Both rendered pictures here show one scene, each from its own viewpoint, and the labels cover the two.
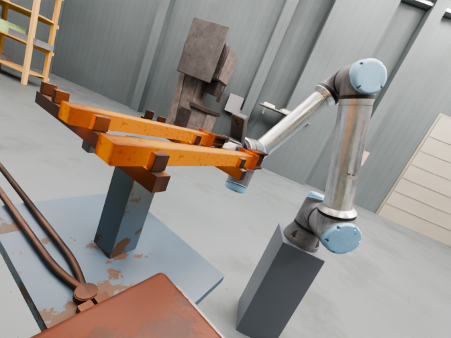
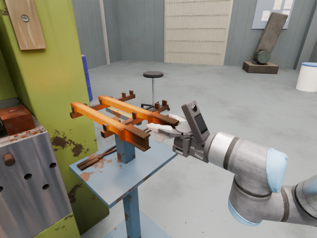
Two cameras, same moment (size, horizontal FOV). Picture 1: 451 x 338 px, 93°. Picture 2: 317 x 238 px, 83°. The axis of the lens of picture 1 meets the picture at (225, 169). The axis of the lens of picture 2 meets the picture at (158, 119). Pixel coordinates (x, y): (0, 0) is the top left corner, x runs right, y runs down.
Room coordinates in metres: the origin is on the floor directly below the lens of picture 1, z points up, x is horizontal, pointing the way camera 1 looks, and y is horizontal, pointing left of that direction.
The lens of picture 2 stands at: (0.69, -0.45, 1.25)
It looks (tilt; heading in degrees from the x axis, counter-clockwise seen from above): 26 degrees down; 105
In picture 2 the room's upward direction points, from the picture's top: straight up
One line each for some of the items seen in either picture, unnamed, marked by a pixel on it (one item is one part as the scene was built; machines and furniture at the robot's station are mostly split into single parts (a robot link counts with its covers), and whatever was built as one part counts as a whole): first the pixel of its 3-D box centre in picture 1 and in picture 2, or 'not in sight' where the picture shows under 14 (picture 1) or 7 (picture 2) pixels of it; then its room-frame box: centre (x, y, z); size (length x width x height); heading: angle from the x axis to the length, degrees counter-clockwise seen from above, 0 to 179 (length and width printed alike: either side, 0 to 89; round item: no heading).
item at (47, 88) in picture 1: (115, 107); (143, 98); (0.43, 0.26, 0.98); 0.23 x 0.06 x 0.02; 153
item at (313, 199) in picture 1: (317, 210); not in sight; (1.05, -0.52, 0.79); 0.17 x 0.15 x 0.18; 6
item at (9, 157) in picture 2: not in sight; (9, 159); (0.10, -0.13, 0.87); 0.04 x 0.03 x 0.03; 150
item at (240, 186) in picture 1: (239, 176); (252, 198); (0.85, -0.07, 0.85); 0.12 x 0.09 x 0.12; 6
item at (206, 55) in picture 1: (206, 86); not in sight; (6.17, 1.38, 1.53); 1.57 x 1.45 x 3.06; 86
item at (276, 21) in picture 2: not in sight; (265, 42); (2.50, 6.63, 0.91); 1.05 x 1.04 x 1.81; 86
